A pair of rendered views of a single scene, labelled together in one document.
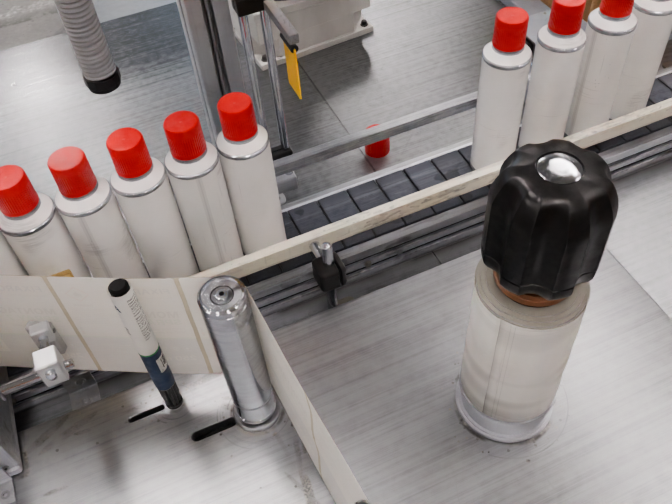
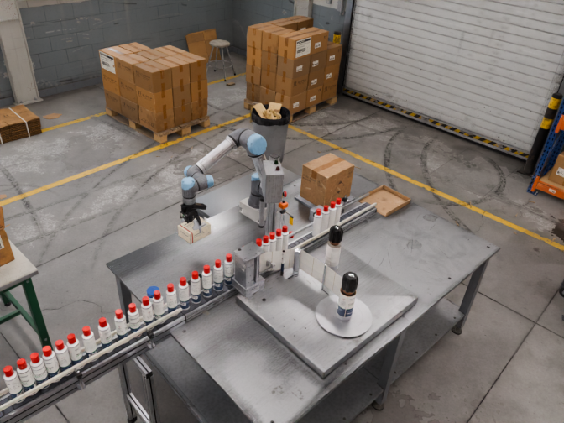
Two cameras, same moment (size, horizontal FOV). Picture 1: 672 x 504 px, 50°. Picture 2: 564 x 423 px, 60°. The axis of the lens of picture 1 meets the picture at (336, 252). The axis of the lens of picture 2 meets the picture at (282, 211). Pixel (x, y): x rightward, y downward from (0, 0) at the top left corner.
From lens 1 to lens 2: 239 cm
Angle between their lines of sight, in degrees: 24
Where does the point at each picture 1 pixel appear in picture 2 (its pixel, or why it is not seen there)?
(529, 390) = (336, 259)
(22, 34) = (95, 223)
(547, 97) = (324, 221)
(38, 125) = (215, 240)
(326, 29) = not seen: hidden behind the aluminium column
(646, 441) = (352, 268)
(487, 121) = (315, 227)
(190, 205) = (279, 243)
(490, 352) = (331, 253)
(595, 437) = (345, 268)
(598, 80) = (331, 218)
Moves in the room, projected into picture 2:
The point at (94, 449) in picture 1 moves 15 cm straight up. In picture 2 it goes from (273, 282) to (274, 263)
